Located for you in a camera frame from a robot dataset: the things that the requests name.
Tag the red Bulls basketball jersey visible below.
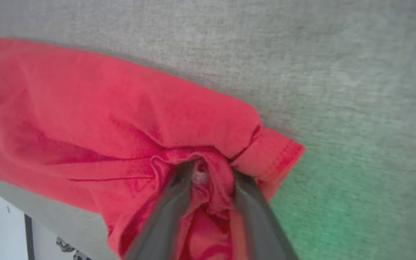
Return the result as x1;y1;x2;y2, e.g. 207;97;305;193
0;38;306;260

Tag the black wall frame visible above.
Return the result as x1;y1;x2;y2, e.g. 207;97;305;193
23;214;36;260

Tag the grey metal fitting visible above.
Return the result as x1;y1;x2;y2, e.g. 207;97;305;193
55;237;94;260

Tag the grey fabric sofa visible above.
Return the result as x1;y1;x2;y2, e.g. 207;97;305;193
0;0;416;260

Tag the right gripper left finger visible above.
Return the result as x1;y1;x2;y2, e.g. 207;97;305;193
123;160;196;260

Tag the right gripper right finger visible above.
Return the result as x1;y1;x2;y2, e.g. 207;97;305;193
231;170;299;260

